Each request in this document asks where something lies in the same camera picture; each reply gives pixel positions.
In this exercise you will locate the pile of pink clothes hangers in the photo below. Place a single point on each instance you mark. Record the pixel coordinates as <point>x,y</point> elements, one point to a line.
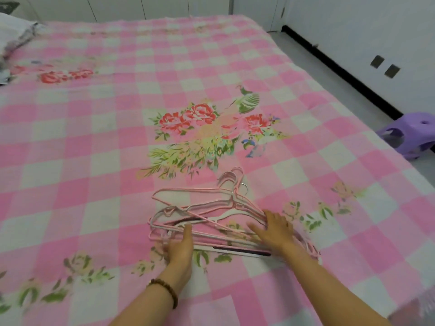
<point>207,213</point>

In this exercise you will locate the person's left thumb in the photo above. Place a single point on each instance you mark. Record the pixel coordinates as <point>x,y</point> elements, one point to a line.
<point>188,233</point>

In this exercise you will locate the purple plastic stool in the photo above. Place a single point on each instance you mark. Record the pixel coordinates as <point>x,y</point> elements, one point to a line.
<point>413,135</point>

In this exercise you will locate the white cabinet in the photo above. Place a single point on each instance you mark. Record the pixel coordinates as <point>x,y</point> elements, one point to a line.
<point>136,6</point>

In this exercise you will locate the white door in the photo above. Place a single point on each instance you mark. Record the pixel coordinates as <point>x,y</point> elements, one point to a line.
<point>277,13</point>

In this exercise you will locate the person's right thumb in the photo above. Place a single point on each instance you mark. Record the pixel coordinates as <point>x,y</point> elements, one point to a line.
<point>256,229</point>

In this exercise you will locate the person's left hand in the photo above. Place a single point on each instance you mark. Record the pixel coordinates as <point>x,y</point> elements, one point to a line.
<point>180,256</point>

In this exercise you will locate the grey wall socket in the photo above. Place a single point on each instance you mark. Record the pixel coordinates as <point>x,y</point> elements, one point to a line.
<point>377,61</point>
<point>392,71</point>

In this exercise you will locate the person's left forearm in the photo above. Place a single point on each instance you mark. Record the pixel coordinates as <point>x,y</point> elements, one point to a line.
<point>146,307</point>

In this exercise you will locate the person's right forearm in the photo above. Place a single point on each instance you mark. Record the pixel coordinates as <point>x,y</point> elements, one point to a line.
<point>326,288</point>

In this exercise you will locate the pink checkered floral bedsheet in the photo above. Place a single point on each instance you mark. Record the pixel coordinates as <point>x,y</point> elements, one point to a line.
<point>102,139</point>

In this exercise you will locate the person's right hand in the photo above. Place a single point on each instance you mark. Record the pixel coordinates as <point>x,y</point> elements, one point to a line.
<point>275,234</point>

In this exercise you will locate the black baseboard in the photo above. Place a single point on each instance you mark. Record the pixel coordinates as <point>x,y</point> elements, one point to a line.
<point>340,69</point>

